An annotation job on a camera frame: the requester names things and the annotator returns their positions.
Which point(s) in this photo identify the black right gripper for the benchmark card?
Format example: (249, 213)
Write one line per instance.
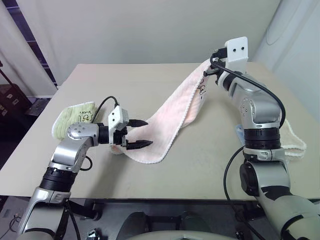
(220, 65)

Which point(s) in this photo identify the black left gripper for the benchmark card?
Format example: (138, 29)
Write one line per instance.
(120, 136)

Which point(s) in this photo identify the pink towel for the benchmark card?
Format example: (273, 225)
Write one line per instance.
(170, 112)

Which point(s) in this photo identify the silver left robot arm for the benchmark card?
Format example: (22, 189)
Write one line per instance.
(75, 147)

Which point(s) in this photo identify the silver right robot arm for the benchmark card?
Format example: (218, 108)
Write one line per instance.
(260, 110)

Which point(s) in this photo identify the green towel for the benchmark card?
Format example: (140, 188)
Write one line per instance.
(62, 122)

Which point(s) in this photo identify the cream white towel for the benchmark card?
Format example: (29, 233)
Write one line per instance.
(292, 142)

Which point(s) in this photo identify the light blue cloth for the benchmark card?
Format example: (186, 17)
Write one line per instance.
(238, 132)

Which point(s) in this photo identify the grey rounded robot torso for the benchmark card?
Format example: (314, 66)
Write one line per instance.
(180, 231)

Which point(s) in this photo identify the dark storage case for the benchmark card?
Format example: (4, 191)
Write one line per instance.
(11, 102)

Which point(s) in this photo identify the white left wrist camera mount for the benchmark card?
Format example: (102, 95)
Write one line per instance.
(117, 116)

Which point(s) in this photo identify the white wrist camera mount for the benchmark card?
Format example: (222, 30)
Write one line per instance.
(117, 116)
(237, 53)

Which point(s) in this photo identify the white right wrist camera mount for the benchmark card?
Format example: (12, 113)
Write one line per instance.
(237, 53)

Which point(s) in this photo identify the black table frame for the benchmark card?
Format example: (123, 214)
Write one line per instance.
(155, 203)

